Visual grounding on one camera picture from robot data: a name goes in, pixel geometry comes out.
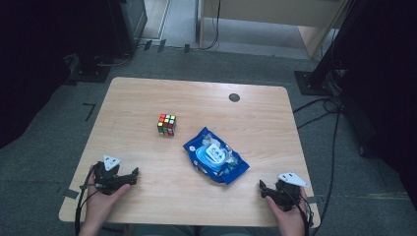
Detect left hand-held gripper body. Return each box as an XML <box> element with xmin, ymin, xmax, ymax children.
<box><xmin>93</xmin><ymin>154</ymin><xmax>133</xmax><ymax>195</ymax></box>

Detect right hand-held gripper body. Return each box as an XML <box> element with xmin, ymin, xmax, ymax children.
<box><xmin>267</xmin><ymin>171</ymin><xmax>310</xmax><ymax>211</ymax></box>

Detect multicoloured puzzle cube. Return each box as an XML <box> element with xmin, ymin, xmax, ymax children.
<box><xmin>156</xmin><ymin>113</ymin><xmax>177</xmax><ymax>137</ymax></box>

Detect blue wet wipes pack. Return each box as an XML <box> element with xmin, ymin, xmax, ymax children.
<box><xmin>182</xmin><ymin>126</ymin><xmax>251</xmax><ymax>186</ymax></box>

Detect person's right hand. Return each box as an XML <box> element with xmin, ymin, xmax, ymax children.
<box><xmin>265</xmin><ymin>187</ymin><xmax>311</xmax><ymax>236</ymax></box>

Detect person's left hand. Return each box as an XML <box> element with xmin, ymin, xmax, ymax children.
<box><xmin>86</xmin><ymin>165</ymin><xmax>132</xmax><ymax>224</ymax></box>

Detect black angled floor tape mark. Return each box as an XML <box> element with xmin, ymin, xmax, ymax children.
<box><xmin>82</xmin><ymin>102</ymin><xmax>96</xmax><ymax>122</ymax></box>

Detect person's legs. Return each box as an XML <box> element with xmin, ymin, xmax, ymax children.
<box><xmin>132</xmin><ymin>224</ymin><xmax>260</xmax><ymax>236</ymax></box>

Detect black flat stand base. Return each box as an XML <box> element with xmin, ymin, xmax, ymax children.
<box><xmin>67</xmin><ymin>53</ymin><xmax>112</xmax><ymax>84</ymax></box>

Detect black stand with square base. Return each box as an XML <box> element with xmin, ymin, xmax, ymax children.
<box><xmin>293</xmin><ymin>0</ymin><xmax>360</xmax><ymax>97</ymax></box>

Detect black curtain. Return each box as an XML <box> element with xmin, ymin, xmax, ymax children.
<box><xmin>328</xmin><ymin>0</ymin><xmax>417</xmax><ymax>210</ymax></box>
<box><xmin>0</xmin><ymin>0</ymin><xmax>116</xmax><ymax>150</ymax></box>

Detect black cabinet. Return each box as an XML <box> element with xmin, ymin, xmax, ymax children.
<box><xmin>107</xmin><ymin>0</ymin><xmax>149</xmax><ymax>57</ymax></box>

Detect light wooden desk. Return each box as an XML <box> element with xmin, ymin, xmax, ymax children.
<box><xmin>196</xmin><ymin>0</ymin><xmax>349</xmax><ymax>60</ymax></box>

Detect right hand-held gripper cable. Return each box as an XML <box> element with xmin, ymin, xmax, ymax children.
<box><xmin>284</xmin><ymin>186</ymin><xmax>315</xmax><ymax>236</ymax></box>

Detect hand-held gripper cable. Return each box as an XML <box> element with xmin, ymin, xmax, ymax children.
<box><xmin>74</xmin><ymin>165</ymin><xmax>100</xmax><ymax>236</ymax></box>
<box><xmin>284</xmin><ymin>186</ymin><xmax>315</xmax><ymax>236</ymax></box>

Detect left hand-held gripper cable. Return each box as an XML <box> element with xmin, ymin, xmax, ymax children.
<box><xmin>74</xmin><ymin>165</ymin><xmax>100</xmax><ymax>236</ymax></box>

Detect long black floor cable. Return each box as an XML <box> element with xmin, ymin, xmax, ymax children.
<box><xmin>309</xmin><ymin>107</ymin><xmax>342</xmax><ymax>236</ymax></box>

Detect dark cable by stand base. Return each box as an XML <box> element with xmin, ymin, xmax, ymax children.
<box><xmin>93</xmin><ymin>53</ymin><xmax>133</xmax><ymax>69</ymax></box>

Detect black hanging cable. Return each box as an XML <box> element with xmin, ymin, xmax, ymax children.
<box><xmin>198</xmin><ymin>0</ymin><xmax>221</xmax><ymax>52</ymax></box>

